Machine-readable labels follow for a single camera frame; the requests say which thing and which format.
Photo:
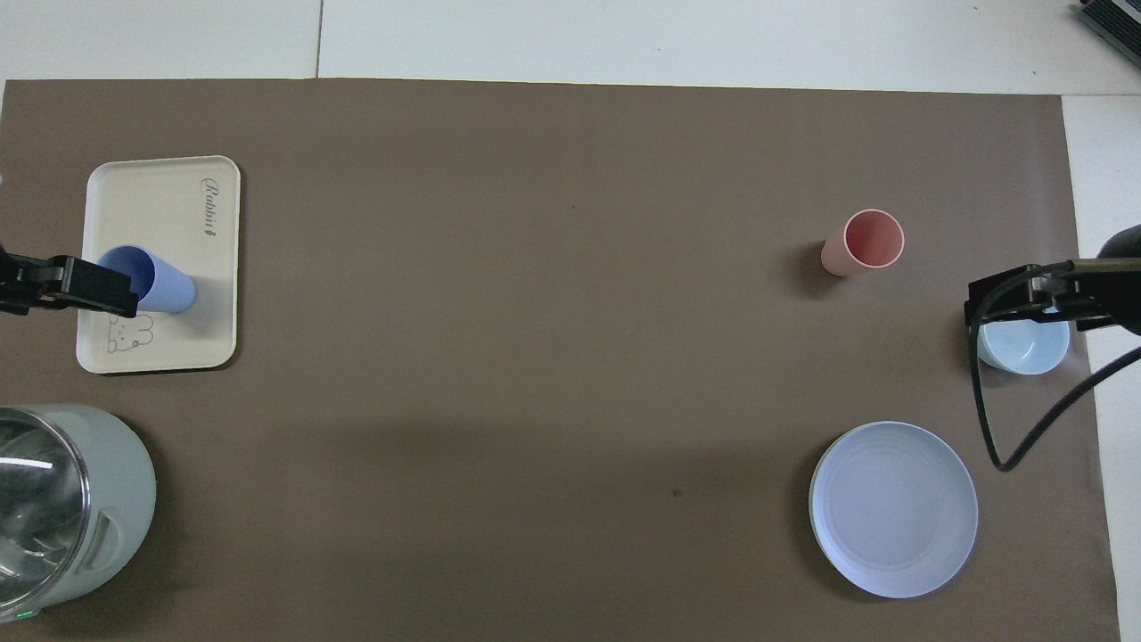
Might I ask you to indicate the pale green cooking pot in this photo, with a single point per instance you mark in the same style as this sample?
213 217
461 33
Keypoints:
120 499

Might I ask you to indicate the light blue bowl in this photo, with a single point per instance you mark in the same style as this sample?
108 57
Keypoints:
1025 349

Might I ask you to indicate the glass pot lid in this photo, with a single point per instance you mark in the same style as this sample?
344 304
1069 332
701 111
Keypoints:
40 517

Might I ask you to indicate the pink plastic cup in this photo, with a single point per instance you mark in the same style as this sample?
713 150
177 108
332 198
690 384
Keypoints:
869 241

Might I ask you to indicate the periwinkle blue plate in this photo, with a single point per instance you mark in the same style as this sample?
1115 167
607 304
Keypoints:
894 508

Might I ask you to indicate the blue plastic cup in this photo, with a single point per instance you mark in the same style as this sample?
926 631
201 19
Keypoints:
165 285

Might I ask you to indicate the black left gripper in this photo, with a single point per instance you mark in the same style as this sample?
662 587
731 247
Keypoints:
20 283

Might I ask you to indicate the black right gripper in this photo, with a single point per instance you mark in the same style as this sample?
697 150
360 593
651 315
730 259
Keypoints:
1125 294

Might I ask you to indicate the grey ribbed device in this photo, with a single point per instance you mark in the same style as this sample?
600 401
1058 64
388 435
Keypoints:
1114 20

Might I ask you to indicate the cream rectangular tray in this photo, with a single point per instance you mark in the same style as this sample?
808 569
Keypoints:
169 223

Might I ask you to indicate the brown table mat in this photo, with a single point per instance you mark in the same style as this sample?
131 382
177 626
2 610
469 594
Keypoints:
535 401

